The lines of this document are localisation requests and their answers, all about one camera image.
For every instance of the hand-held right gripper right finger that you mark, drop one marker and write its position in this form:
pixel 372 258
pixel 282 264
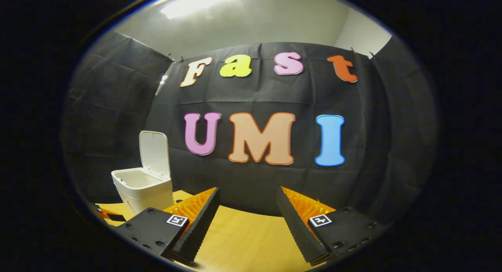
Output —
pixel 296 229

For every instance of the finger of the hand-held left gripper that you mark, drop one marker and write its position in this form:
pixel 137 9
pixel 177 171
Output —
pixel 110 215

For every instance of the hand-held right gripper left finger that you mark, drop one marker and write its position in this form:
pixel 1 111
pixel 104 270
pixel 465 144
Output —
pixel 202 225

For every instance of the white desktop garbage bin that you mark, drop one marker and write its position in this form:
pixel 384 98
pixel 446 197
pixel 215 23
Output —
pixel 147 195

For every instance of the wooden desktop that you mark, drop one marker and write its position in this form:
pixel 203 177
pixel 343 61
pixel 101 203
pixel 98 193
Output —
pixel 243 240

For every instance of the black backdrop cloth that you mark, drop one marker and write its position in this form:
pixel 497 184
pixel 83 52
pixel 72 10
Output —
pixel 251 181

